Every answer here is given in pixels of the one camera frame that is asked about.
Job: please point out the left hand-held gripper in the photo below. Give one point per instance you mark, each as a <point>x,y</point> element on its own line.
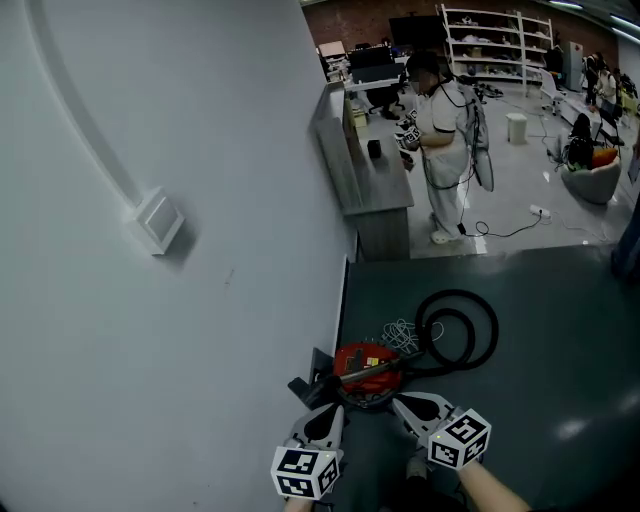
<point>305,472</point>

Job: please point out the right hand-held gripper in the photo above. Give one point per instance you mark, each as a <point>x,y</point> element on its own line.
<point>457,440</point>

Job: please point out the black floor nozzle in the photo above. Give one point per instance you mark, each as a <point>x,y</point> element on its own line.
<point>320,390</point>

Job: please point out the metal vacuum cleaner wand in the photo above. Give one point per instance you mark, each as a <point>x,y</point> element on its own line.
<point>370,372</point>

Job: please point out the person's right forearm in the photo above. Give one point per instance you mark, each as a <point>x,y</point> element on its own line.
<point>492,492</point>

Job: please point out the person's left forearm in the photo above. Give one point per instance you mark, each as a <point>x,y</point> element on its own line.
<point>298,506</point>

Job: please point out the red vacuum cleaner body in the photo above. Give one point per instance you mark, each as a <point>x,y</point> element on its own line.
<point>367,356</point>

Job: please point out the white power strip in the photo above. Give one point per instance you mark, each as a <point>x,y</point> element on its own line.
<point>540,211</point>

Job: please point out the grey counter desk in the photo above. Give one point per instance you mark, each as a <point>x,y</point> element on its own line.
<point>382,185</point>

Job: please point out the white beanbag seat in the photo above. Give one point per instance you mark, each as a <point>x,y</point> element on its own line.
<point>592,182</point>

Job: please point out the small black box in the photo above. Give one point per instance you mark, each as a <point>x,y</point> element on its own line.
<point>375,149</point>

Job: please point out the white waste bin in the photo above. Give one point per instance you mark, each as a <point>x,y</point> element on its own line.
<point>516,129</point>

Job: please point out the orange cushion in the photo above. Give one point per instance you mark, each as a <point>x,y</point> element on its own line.
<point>605,156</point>

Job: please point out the black backpack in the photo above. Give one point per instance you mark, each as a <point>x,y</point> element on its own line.
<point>580,142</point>

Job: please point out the black folding chair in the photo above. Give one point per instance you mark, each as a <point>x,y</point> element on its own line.
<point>610,127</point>

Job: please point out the black office chair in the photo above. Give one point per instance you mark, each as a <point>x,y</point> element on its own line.
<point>387,97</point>

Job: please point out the white cabinet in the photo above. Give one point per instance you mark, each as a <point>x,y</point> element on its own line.
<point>571,65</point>

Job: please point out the black desk monitor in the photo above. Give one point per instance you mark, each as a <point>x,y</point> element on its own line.
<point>370,57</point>

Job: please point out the white shelving unit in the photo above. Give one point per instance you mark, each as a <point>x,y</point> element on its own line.
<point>492,47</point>

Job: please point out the cardboard box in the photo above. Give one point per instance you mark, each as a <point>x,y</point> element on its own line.
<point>331,49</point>

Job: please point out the large black screen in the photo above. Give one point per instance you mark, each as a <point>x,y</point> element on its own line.
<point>417,31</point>

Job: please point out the white wall box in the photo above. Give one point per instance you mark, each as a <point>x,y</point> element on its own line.
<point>159,220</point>

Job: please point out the white wall conduit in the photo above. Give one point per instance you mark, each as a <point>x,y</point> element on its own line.
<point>85,115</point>

